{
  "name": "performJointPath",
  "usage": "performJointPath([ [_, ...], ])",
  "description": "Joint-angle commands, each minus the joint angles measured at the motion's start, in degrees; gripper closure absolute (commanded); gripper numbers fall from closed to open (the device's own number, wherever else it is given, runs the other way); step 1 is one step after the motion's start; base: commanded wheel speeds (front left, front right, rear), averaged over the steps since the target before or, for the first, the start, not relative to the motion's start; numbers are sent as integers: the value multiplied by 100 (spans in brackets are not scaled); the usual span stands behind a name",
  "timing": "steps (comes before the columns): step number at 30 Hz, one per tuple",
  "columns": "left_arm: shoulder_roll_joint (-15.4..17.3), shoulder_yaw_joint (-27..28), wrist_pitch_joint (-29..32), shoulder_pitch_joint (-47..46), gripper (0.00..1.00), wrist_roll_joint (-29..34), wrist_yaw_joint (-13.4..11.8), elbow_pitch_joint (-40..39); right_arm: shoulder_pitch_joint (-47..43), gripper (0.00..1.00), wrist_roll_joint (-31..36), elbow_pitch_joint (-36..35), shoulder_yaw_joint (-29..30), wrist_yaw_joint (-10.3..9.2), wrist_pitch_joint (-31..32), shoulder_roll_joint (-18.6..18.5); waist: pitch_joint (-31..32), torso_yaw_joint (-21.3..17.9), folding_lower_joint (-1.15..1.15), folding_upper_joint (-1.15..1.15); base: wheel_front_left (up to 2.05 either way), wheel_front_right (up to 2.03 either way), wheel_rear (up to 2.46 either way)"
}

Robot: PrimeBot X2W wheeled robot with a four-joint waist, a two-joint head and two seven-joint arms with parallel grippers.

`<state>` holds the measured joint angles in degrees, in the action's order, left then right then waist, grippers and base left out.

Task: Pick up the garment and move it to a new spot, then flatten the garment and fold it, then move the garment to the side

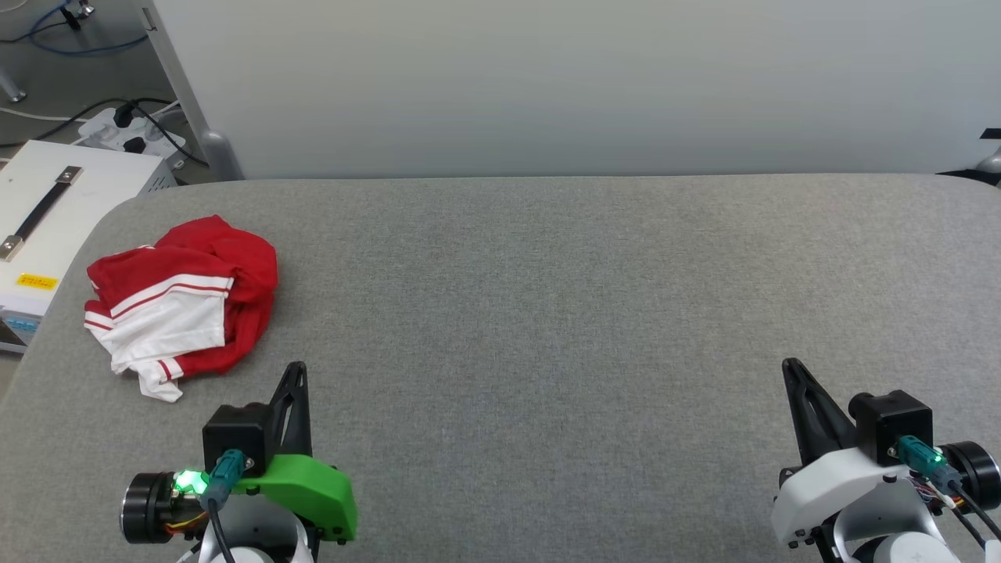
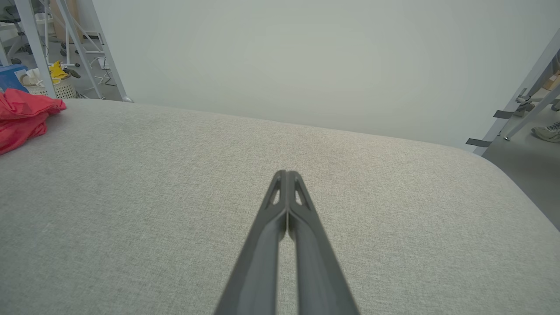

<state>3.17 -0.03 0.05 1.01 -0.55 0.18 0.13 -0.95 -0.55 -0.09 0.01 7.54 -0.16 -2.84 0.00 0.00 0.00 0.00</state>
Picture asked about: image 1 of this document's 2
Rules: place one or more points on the grey metal foot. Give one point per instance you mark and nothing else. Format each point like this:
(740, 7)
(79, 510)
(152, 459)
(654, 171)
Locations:
(992, 162)

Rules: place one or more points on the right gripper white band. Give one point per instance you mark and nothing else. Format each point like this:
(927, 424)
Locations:
(837, 493)

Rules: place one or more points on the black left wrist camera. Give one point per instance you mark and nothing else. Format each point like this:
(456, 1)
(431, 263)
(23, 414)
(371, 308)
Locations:
(235, 430)

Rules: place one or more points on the grey chair leg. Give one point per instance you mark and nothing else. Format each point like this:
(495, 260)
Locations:
(14, 94)

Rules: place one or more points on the white metal equipment box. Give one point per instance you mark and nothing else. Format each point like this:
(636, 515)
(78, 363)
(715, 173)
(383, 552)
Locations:
(94, 180)

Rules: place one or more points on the white power strip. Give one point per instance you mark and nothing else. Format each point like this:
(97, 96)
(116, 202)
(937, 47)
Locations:
(98, 134)

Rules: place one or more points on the red and white shirt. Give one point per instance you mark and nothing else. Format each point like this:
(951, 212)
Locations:
(235, 266)

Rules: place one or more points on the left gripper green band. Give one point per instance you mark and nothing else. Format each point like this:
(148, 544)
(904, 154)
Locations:
(313, 489)

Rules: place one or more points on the teal camera connector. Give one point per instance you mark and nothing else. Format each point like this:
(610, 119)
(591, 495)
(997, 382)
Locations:
(919, 457)
(225, 473)

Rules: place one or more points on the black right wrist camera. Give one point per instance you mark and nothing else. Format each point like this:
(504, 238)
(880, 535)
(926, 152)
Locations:
(891, 422)

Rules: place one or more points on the teal right camera connector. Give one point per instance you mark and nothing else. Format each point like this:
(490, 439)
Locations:
(919, 457)

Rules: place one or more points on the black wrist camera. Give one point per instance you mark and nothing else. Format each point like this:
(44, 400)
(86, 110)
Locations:
(891, 422)
(235, 430)

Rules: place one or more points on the white partition panel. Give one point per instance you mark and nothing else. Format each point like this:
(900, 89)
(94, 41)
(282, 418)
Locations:
(547, 78)

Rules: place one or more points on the teal left camera connector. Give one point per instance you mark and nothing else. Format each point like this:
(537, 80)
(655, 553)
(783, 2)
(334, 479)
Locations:
(225, 473)

